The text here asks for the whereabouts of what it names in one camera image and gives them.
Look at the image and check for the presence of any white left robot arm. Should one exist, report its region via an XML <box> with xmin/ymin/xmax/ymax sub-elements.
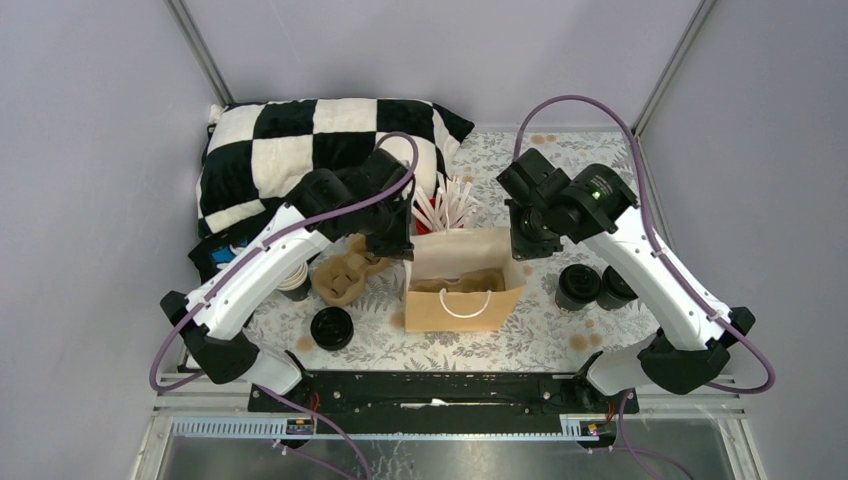
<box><xmin>160</xmin><ymin>149</ymin><xmax>416</xmax><ymax>411</ymax></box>

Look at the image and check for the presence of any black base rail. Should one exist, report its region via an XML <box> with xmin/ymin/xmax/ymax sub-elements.
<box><xmin>285</xmin><ymin>370</ymin><xmax>639</xmax><ymax>435</ymax></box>

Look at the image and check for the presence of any black white checkered pillow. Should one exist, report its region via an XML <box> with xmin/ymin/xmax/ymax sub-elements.
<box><xmin>195</xmin><ymin>98</ymin><xmax>475</xmax><ymax>238</ymax></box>

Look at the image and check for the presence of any stack of paper cups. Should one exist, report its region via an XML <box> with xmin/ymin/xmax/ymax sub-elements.
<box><xmin>276</xmin><ymin>262</ymin><xmax>311</xmax><ymax>302</ymax></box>

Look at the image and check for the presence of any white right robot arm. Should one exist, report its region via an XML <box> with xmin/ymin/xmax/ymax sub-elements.
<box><xmin>496</xmin><ymin>148</ymin><xmax>755</xmax><ymax>412</ymax></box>

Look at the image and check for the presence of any black paper coffee cup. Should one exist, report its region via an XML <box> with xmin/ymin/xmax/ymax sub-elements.
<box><xmin>555</xmin><ymin>264</ymin><xmax>601</xmax><ymax>311</ymax></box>

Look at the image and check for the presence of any brown paper bag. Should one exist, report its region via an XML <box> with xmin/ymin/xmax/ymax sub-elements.
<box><xmin>404</xmin><ymin>227</ymin><xmax>527</xmax><ymax>333</ymax></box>

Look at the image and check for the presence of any brown cardboard cup carrier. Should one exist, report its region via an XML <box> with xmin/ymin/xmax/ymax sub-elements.
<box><xmin>311</xmin><ymin>234</ymin><xmax>393</xmax><ymax>307</ymax></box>

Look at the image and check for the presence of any floral table mat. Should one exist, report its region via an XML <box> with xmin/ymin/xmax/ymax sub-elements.
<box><xmin>245</xmin><ymin>132</ymin><xmax>658</xmax><ymax>372</ymax></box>

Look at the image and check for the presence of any red cup holder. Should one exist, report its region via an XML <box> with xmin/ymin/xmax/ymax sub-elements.
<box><xmin>412</xmin><ymin>198</ymin><xmax>465</xmax><ymax>235</ymax></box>

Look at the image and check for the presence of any stack of black lids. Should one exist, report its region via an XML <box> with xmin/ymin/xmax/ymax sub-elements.
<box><xmin>310</xmin><ymin>306</ymin><xmax>354</xmax><ymax>351</ymax></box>

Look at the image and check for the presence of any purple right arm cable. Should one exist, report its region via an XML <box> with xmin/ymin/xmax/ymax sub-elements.
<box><xmin>511</xmin><ymin>94</ymin><xmax>777</xmax><ymax>480</ymax></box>

